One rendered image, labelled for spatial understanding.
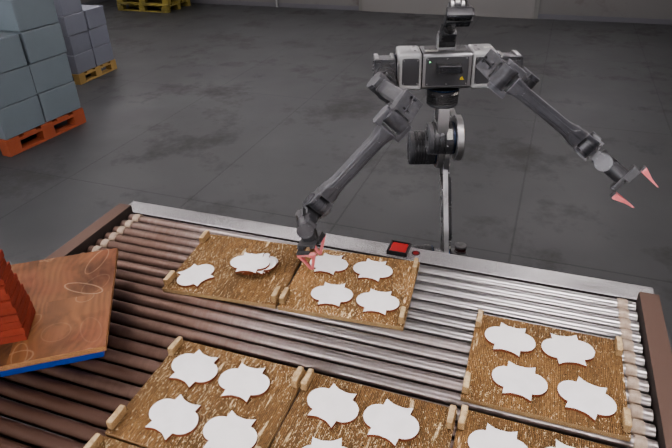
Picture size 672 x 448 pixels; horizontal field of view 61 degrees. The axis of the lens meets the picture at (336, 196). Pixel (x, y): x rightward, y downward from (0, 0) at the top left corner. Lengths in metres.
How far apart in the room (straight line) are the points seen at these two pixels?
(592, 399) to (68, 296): 1.53
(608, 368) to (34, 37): 5.43
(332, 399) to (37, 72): 5.04
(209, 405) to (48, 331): 0.52
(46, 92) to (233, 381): 4.86
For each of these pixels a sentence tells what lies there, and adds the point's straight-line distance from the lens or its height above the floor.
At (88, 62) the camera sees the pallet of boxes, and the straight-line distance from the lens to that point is 7.98.
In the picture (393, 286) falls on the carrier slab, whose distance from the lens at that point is 1.96.
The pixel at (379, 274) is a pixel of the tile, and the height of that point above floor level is 0.95.
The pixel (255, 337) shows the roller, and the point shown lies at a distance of 1.82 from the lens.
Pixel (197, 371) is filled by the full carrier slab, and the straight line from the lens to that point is 1.72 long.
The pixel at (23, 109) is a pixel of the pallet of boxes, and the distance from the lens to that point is 6.05.
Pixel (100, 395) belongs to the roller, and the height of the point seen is 0.92.
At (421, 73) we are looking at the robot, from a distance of 2.39.
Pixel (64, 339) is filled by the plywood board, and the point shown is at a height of 1.04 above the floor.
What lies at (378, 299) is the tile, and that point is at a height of 0.95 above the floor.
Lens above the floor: 2.14
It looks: 29 degrees down
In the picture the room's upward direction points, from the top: 2 degrees counter-clockwise
